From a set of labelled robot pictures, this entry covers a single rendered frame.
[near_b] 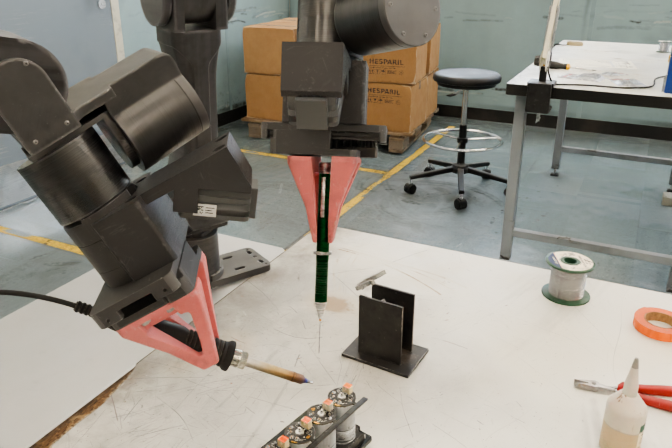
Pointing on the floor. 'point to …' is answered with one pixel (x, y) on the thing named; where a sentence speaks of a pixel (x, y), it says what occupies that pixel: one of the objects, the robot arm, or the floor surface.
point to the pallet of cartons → (257, 93)
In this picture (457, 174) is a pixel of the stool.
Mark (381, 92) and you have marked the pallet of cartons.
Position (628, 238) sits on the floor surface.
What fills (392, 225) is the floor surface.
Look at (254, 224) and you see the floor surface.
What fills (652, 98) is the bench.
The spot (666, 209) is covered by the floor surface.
